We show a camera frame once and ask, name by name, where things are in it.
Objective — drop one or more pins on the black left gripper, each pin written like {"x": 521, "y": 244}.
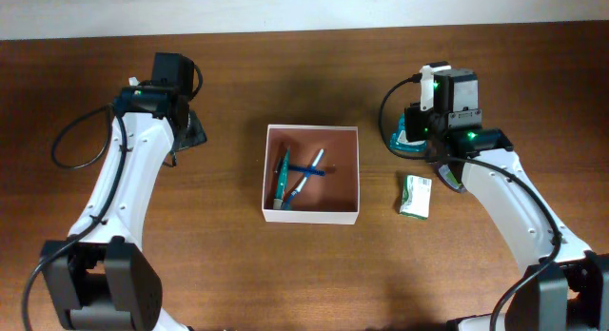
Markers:
{"x": 196, "y": 137}

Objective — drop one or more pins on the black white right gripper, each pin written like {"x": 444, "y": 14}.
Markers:
{"x": 415, "y": 129}

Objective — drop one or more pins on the teal mouthwash bottle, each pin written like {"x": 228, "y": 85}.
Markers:
{"x": 400, "y": 142}

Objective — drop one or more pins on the clear foam soap dispenser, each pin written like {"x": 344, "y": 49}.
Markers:
{"x": 450, "y": 175}

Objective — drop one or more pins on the teal toothpaste tube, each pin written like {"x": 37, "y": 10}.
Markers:
{"x": 282, "y": 178}

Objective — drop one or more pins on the blue white toothbrush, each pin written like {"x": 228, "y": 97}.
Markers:
{"x": 301, "y": 183}

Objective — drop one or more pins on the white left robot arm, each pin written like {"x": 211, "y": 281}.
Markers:
{"x": 98, "y": 277}

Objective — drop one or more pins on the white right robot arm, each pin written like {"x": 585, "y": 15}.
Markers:
{"x": 564, "y": 283}

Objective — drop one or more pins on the green white soap packet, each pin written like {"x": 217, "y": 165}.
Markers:
{"x": 416, "y": 197}

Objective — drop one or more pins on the pink open cardboard box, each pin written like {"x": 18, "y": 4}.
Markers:
{"x": 330, "y": 199}

